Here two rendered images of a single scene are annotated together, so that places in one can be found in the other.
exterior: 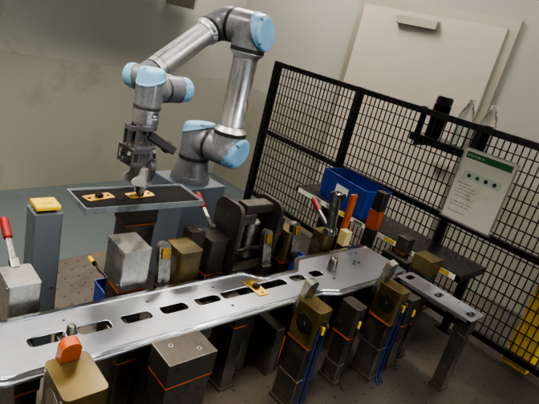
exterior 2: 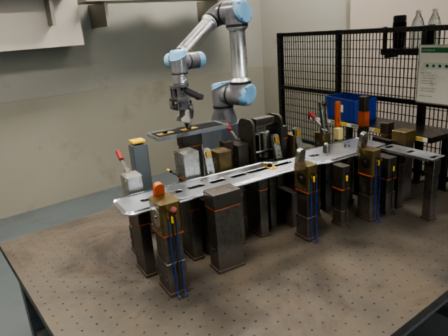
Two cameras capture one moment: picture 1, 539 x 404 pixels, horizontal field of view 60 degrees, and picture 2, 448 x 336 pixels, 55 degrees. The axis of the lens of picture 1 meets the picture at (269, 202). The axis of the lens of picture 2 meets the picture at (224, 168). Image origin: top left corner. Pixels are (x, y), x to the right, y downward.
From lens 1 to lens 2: 0.72 m
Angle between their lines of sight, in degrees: 16
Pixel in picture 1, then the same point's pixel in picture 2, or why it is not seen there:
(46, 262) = (145, 175)
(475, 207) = (438, 87)
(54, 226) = (144, 152)
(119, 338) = (187, 194)
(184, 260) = (220, 157)
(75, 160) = (161, 155)
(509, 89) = not seen: outside the picture
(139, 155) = (181, 103)
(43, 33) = (121, 69)
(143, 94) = (175, 66)
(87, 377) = (169, 199)
